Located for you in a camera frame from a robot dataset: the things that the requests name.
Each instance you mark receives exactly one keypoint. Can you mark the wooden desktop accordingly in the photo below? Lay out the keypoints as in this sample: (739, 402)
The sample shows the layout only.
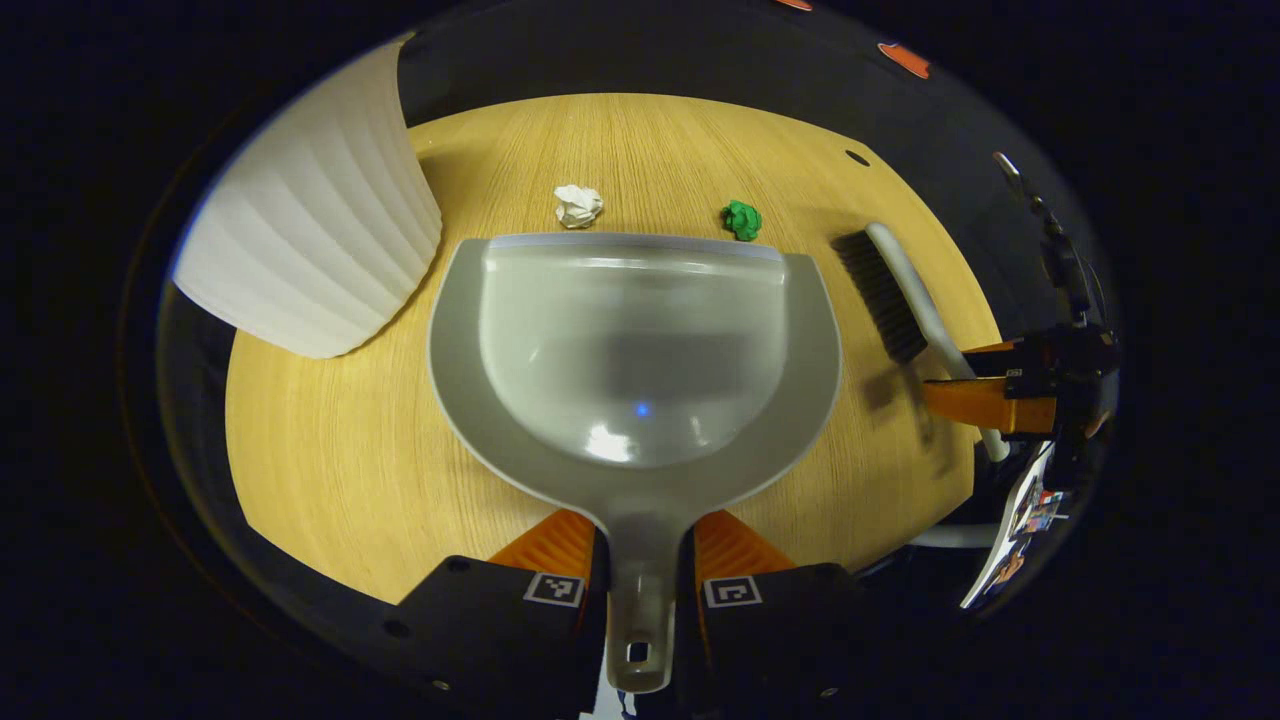
(330, 470)

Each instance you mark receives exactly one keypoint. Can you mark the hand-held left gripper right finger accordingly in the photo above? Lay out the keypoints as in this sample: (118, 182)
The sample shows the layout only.
(780, 640)

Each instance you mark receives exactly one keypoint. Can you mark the white paper ball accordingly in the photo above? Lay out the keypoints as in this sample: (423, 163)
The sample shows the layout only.
(578, 206)

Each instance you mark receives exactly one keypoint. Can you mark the green paper ball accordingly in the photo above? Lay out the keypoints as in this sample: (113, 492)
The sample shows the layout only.
(742, 220)

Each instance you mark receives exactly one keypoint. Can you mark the dark metal stand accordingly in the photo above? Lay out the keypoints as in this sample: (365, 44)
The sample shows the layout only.
(1060, 262)

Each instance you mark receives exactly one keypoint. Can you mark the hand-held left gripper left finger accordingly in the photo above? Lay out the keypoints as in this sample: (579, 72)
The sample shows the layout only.
(480, 630)

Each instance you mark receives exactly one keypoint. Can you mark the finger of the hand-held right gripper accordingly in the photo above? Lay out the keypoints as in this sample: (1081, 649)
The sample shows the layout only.
(990, 405)
(1000, 358)

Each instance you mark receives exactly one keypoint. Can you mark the white printed sheet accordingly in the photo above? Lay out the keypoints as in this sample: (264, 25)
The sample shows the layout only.
(1025, 510)

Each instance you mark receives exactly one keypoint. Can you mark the white plastic dustpan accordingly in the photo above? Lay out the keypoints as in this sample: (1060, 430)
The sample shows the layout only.
(640, 340)

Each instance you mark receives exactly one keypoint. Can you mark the small white broom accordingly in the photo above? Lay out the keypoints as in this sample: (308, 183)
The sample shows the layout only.
(905, 285)

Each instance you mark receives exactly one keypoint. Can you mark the white ribbed garbage bin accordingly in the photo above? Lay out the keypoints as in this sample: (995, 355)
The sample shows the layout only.
(310, 220)

